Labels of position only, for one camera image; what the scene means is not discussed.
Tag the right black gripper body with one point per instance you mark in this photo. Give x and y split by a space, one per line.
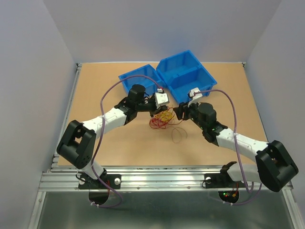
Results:
192 114

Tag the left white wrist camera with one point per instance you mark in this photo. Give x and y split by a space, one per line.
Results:
161 99

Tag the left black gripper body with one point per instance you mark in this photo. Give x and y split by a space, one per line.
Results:
146 105

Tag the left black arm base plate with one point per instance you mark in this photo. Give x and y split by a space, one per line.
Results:
87 183

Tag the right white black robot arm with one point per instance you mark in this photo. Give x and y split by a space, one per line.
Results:
273 167

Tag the small blue plastic bin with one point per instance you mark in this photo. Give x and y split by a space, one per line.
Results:
147 70

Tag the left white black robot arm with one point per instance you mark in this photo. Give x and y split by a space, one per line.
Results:
78 141

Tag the large blue divided bin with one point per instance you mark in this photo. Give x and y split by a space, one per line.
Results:
183 72

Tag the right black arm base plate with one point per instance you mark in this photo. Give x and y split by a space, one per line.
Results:
218 180

